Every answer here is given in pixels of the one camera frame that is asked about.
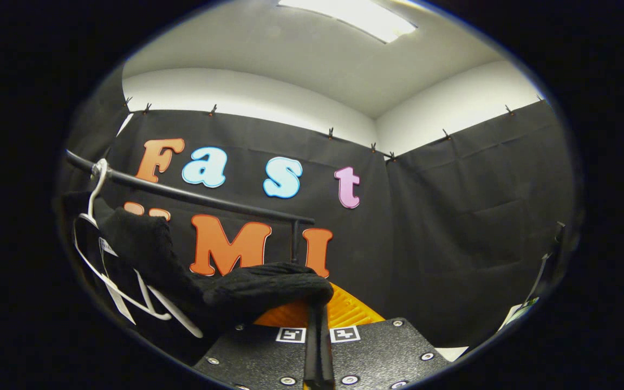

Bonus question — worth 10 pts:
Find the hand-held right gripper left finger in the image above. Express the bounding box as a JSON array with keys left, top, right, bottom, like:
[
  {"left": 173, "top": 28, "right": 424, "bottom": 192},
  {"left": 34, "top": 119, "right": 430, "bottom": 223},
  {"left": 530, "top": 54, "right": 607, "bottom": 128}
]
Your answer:
[{"left": 192, "top": 300, "right": 321, "bottom": 390}]

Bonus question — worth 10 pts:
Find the white plastic clothes hanger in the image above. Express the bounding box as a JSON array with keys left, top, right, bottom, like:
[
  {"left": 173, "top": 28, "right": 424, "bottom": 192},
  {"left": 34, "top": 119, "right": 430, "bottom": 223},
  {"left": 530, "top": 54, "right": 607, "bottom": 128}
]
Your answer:
[{"left": 73, "top": 158, "right": 204, "bottom": 339}]

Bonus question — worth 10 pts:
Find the ceiling light panel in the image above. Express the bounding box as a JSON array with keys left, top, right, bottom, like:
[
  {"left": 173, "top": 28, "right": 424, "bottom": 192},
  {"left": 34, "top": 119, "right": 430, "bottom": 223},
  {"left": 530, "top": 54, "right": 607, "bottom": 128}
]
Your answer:
[{"left": 277, "top": 0, "right": 418, "bottom": 44}]

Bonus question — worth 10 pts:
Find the black backdrop cloth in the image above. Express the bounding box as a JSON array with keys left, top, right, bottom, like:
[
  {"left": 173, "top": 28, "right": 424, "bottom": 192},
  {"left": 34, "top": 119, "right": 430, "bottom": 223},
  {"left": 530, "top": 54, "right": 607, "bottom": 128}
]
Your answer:
[{"left": 55, "top": 70, "right": 575, "bottom": 347}]

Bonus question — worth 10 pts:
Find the white cabinet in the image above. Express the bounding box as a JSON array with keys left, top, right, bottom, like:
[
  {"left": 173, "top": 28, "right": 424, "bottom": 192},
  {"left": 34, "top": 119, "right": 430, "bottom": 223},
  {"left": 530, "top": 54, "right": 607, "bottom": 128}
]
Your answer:
[{"left": 435, "top": 346, "right": 470, "bottom": 362}]

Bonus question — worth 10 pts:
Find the black jacket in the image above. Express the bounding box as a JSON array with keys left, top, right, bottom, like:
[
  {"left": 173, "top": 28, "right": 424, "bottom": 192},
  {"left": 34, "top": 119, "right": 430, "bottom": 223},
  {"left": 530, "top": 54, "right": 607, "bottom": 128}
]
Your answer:
[{"left": 62, "top": 190, "right": 335, "bottom": 347}]

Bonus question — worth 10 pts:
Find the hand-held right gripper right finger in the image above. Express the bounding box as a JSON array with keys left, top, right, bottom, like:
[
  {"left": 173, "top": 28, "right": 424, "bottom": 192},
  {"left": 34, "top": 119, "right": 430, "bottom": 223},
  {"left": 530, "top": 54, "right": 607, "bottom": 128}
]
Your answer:
[{"left": 319, "top": 282, "right": 451, "bottom": 390}]

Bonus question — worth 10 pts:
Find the black clothes rail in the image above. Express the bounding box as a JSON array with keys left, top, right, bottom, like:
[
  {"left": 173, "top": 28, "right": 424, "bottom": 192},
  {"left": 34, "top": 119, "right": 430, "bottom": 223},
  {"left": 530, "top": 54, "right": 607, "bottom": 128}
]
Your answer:
[{"left": 64, "top": 150, "right": 316, "bottom": 266}]

